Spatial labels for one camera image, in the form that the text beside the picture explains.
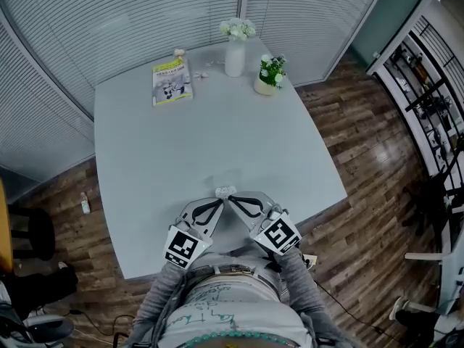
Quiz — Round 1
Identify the person's right forearm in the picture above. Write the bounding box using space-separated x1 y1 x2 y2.
268 246 349 348

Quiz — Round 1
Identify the round wooden table black base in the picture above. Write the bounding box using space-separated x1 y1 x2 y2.
0 178 56 268

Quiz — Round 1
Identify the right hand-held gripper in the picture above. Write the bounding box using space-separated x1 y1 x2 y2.
227 191 303 257

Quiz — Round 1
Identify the grey office chair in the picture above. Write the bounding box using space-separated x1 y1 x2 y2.
0 302 75 348

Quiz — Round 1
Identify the black office chair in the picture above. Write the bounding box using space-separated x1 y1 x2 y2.
402 165 464 237

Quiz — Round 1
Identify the white shelf with black rails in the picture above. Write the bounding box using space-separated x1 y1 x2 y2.
365 14 464 181

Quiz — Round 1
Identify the person's torso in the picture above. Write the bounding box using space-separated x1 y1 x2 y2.
159 252 316 348

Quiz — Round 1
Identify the white vase with white flowers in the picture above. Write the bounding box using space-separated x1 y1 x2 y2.
220 18 257 78

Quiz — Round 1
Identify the patterned belt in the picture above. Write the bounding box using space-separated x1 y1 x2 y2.
188 262 262 277

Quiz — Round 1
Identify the person's left forearm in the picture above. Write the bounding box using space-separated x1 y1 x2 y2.
126 261 189 348

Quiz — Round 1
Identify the magazine with yellow border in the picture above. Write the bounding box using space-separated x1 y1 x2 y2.
152 58 194 107

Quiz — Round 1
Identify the black cable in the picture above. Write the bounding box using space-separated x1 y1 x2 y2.
315 281 399 340
68 308 135 336

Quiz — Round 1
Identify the cream pot with green plant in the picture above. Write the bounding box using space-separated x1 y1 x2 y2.
253 54 287 96

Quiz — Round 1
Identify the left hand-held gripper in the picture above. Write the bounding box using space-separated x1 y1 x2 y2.
163 197 228 271

